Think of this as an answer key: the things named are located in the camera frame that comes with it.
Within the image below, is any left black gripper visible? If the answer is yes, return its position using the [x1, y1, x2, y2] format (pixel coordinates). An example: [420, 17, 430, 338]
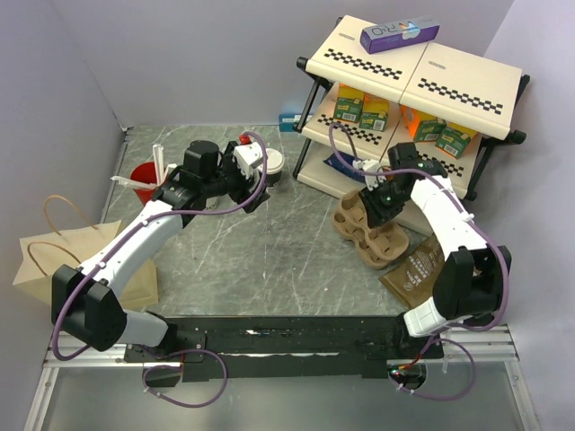
[202, 142, 270, 212]

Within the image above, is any purple box on shelf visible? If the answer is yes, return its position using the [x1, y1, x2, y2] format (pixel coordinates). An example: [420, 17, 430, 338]
[359, 16, 440, 54]

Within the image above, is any kraft paper bag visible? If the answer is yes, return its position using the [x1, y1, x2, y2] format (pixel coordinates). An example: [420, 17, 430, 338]
[13, 195, 158, 311]

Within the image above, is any aluminium rail frame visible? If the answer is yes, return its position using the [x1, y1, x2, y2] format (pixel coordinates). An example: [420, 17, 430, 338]
[22, 326, 145, 431]

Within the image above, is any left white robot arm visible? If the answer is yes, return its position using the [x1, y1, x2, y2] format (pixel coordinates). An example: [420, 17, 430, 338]
[51, 133, 269, 361]

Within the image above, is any blue small box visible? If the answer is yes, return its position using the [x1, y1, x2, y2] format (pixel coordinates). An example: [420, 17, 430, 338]
[279, 113, 302, 133]

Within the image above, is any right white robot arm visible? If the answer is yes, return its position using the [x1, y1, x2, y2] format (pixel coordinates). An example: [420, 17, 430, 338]
[359, 142, 511, 358]

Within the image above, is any black paper coffee cup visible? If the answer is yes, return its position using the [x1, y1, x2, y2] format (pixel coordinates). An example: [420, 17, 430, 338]
[266, 170, 282, 188]

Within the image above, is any pulp cup carrier tray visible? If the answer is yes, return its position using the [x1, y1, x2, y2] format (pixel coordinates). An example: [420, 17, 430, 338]
[351, 222, 410, 269]

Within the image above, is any white plastic cup lid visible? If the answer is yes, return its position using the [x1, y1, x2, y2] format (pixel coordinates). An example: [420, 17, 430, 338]
[266, 148, 285, 175]

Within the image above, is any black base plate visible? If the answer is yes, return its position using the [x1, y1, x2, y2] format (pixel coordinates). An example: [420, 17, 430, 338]
[124, 316, 444, 383]

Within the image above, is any orange box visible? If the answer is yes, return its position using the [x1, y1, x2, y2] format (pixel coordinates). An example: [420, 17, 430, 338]
[400, 105, 439, 140]

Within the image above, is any brown coffee bean pouch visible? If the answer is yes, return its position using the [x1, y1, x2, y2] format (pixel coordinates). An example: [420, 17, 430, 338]
[379, 234, 445, 309]

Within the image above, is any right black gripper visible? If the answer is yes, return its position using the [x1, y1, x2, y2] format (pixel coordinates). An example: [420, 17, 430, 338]
[358, 179, 409, 229]

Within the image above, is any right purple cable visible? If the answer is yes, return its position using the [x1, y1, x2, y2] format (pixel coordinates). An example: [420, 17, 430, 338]
[328, 121, 511, 400]

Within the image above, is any green yellow carton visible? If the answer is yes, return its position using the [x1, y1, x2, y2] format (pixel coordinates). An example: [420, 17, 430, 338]
[333, 84, 365, 124]
[358, 94, 389, 132]

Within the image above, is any red cup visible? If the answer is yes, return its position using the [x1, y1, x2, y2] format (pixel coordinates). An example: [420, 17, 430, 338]
[129, 162, 159, 206]

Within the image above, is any beige checkered shelf rack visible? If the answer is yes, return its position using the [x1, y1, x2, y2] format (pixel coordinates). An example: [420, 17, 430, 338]
[293, 15, 530, 201]

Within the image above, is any blue snack bag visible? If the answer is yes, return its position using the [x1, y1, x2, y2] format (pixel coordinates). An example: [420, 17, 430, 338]
[323, 153, 365, 182]

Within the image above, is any stack of paper cups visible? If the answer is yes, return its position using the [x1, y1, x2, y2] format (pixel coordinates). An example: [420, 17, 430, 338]
[205, 197, 219, 211]

